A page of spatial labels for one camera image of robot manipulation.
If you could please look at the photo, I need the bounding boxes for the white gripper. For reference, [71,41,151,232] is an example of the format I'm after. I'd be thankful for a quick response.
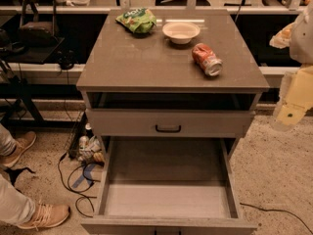
[271,65,313,131]

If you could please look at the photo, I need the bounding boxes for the red soda can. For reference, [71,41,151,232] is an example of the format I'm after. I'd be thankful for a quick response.
[192,43,223,76]

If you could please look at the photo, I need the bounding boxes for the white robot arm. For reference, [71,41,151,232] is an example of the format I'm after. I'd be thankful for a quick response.
[270,3,313,131]

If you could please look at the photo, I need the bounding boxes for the grey drawer cabinet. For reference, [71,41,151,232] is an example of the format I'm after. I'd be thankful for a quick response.
[75,8,271,235]

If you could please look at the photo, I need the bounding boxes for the open middle drawer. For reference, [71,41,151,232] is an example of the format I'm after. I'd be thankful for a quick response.
[81,137,257,235]

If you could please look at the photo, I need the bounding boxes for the closed top drawer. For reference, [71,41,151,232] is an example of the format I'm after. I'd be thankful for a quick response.
[86,109,254,138]

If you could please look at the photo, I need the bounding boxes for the white bowl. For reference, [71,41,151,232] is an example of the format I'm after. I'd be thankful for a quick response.
[162,22,201,45]

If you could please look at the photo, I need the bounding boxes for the green chip bag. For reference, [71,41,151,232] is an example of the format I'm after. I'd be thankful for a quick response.
[115,8,157,33]

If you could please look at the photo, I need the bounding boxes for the pile of snack items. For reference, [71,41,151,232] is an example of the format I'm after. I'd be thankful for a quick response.
[77,123,105,163]

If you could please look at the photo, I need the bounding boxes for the black headphones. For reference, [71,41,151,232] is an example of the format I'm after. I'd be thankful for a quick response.
[57,50,76,71]

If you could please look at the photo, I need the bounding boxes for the tan sneaker near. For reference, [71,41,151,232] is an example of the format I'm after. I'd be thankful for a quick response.
[19,204,70,230]

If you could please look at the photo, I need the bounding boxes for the tan sneaker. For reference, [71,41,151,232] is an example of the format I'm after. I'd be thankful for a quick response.
[0,131,36,167]
[19,204,70,230]

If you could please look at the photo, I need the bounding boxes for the black bag on shelf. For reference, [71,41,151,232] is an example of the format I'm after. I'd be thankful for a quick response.
[18,0,59,47]

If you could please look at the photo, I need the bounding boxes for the tan sneaker far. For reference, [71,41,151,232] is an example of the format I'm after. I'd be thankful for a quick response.
[0,131,36,167]

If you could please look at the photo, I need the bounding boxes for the beige trouser leg far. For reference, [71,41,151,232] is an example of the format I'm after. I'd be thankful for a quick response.
[0,124,17,157]

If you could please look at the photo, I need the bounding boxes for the beige trouser leg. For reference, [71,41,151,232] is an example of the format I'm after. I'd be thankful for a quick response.
[0,175,35,225]
[0,124,17,157]

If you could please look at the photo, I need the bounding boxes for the beige trouser leg near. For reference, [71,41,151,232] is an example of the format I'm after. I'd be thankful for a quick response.
[0,175,35,225]

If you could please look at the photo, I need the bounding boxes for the black floor cable right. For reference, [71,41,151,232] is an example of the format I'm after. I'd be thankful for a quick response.
[240,202,313,235]

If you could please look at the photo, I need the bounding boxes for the black floor cable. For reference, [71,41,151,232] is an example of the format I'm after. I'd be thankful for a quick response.
[240,202,313,235]
[57,152,102,219]

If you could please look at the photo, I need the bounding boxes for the black drawer handle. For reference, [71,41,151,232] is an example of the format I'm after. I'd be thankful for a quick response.
[155,124,182,133]

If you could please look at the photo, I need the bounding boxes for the black floor cable left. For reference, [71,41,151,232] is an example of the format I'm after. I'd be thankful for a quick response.
[57,152,102,219]

